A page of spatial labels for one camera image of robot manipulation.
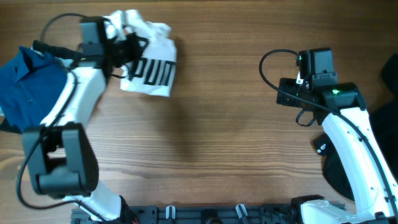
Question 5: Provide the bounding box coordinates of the white polo shirt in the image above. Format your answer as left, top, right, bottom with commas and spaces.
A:
106, 9, 177, 97

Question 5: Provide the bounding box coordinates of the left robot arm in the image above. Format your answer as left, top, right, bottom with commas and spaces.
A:
16, 33, 144, 223

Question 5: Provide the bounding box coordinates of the black garment pile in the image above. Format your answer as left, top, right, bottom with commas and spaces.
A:
313, 54, 398, 202

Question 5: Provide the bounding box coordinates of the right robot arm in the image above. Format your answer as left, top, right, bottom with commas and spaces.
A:
276, 78, 397, 223

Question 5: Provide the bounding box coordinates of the folded black garment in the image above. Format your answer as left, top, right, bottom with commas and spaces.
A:
0, 39, 85, 134

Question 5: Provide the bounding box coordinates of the folded blue shirt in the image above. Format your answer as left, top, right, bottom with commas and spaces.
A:
0, 46, 69, 133

